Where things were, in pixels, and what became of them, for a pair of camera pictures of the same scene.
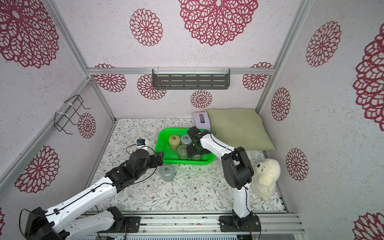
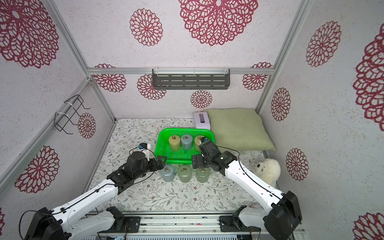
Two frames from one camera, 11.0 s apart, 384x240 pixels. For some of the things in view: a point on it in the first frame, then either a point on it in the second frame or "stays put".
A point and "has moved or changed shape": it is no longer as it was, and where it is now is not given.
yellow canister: [174, 141] stays put
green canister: [182, 152] -> [185, 173]
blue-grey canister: [167, 172] stays put
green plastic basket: [171, 157] stays put
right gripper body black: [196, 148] -> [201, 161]
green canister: [196, 157] has moved or changed shape
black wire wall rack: [69, 112] stays put
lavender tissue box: [201, 120] stays put
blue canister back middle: [186, 140] stays put
